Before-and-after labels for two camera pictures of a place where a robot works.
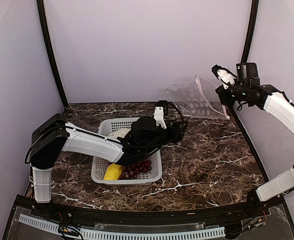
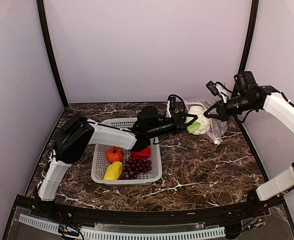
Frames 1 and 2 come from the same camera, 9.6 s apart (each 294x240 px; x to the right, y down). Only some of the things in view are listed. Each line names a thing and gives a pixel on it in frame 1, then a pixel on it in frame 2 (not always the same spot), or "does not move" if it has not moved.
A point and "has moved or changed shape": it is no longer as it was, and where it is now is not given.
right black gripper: x=225 y=99 to x=223 y=114
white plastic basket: x=107 y=126 does not move
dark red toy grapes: x=131 y=171 does not move
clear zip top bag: x=199 y=97 to x=218 y=128
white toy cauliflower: x=120 y=133 has moved or changed shape
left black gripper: x=176 y=134 to x=180 y=121
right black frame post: x=251 y=25 does not move
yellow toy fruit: x=113 y=172 does not move
